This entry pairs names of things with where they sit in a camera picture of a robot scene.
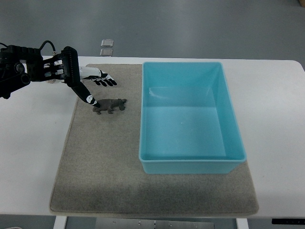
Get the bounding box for lower floor socket plate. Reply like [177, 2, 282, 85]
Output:
[100, 49, 113, 57]

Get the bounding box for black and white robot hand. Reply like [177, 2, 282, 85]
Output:
[44, 46, 117, 108]

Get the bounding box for grey felt mat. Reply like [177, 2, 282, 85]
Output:
[50, 64, 259, 218]

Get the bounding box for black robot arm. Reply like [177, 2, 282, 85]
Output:
[0, 40, 56, 99]

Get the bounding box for white table frame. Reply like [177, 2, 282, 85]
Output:
[51, 216, 250, 229]

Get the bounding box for blue plastic box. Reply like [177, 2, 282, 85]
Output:
[139, 62, 246, 174]

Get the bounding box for brown toy hippo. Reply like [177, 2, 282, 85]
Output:
[92, 99, 127, 115]

